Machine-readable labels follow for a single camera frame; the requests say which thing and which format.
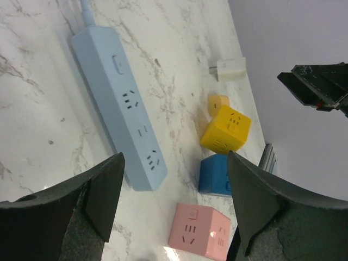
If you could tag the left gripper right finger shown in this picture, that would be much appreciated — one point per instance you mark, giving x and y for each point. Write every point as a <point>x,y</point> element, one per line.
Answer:
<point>278,220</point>

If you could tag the pink cube socket adapter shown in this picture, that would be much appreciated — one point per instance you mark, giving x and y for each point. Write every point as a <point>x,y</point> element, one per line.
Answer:
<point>201,230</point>

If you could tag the yellow cube plug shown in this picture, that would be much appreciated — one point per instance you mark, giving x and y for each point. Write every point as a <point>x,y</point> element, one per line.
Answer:
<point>227,131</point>

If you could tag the light blue power strip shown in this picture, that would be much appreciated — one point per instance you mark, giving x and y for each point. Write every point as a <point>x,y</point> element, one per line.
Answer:
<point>103,60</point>

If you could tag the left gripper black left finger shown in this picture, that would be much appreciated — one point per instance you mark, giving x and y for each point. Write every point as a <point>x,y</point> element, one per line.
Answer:
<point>71,220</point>

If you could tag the blue cube plug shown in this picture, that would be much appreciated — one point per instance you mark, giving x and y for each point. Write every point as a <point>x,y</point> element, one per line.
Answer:
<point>214,178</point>

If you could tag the small white plug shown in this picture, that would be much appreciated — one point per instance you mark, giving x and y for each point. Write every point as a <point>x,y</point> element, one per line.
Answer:
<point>229,69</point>

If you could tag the aluminium frame rail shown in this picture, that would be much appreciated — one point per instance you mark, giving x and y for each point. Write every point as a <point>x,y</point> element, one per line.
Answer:
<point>268,160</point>

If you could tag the small yellow plug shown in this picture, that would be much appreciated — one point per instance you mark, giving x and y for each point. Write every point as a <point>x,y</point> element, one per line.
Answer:
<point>215,102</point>

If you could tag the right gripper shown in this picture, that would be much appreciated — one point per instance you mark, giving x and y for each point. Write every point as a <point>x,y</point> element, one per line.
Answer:
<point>323,87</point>

